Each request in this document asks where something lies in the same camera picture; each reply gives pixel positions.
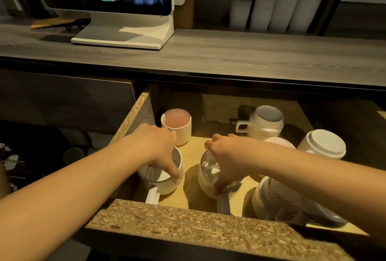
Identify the person's left hand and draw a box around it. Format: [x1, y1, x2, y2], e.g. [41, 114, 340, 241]
[132, 123, 181, 179]

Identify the person's right hand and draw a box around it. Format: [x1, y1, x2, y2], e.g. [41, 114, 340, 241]
[204, 133, 266, 195]

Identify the white glossy mug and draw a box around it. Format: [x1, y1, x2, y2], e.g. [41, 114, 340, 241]
[198, 150, 245, 215]

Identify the white mug with straight handle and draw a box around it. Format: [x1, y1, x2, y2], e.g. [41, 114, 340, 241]
[138, 146, 184, 205]

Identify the person's right forearm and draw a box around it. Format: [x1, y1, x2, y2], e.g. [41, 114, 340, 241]
[256, 143, 386, 241]

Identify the person's left forearm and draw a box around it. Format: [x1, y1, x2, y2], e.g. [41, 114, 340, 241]
[0, 138, 142, 261]

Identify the pink ribbed cup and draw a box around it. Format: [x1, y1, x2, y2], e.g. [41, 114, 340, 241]
[160, 108, 192, 147]

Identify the chipboard wooden drawer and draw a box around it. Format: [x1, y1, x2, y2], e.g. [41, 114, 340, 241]
[85, 89, 386, 261]

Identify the large white mug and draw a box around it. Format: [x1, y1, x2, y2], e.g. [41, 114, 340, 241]
[251, 176, 349, 229]

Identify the dark round container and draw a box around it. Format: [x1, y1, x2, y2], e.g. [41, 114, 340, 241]
[62, 147, 85, 165]

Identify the upturned white cup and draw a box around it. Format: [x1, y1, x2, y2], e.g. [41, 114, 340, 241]
[297, 129, 347, 160]

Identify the grey wooden drawer front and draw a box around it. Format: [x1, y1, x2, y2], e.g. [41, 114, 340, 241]
[0, 68, 137, 135]

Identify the white screen on stand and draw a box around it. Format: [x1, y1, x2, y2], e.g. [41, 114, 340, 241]
[30, 0, 176, 50]

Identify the wooden board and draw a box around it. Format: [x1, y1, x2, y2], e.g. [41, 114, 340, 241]
[173, 0, 197, 29]

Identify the short white roll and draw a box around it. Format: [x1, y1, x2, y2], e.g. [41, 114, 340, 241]
[229, 0, 253, 30]

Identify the tall white roll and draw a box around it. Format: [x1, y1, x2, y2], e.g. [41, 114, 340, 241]
[268, 0, 310, 33]
[249, 0, 285, 32]
[287, 0, 333, 34]

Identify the yellow flat mat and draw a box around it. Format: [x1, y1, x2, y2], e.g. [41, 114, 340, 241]
[30, 18, 76, 30]

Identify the white mug with loop handle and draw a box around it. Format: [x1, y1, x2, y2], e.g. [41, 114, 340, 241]
[235, 105, 285, 141]

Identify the black cable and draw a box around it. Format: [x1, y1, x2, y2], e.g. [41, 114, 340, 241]
[65, 18, 91, 32]

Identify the dark shelf post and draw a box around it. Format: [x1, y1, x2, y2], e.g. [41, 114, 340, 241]
[307, 0, 352, 37]

